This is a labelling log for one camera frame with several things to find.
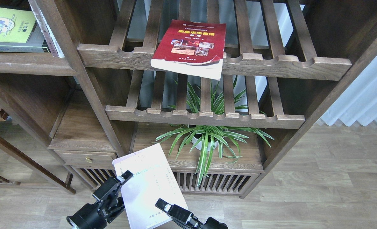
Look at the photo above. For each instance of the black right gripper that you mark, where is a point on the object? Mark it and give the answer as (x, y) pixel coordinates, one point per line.
(182, 216)

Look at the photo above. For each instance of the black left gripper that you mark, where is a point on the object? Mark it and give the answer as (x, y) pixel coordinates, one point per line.
(107, 207)

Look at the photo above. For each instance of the pale purple white book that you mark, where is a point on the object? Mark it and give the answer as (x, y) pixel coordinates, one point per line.
(152, 179)

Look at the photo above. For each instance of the red paperback book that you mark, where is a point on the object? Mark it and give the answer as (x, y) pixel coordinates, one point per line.
(192, 48)

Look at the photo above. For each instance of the green and black book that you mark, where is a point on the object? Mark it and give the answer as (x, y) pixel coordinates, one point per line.
(20, 32)

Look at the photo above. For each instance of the left slatted cabinet door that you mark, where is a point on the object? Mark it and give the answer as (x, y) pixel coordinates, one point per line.
(95, 177)

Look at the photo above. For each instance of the slatted cabinet door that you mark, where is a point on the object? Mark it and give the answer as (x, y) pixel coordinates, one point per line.
(95, 177)
(215, 183)

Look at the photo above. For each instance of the wooden drawer with brass knob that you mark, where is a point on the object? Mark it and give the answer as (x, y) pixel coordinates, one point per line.
(80, 159)

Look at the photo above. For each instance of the right slatted cabinet door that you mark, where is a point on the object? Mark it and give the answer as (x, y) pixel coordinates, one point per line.
(215, 183)

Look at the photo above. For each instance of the green spider plant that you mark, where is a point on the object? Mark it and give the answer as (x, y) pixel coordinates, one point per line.
(207, 138)

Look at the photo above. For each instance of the dark wooden bookshelf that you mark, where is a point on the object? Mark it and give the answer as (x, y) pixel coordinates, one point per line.
(285, 62)

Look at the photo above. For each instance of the white book spine upright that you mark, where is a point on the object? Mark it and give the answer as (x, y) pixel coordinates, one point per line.
(52, 43)

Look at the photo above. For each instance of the white pleated curtain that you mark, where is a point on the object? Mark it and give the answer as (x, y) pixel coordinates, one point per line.
(358, 103)

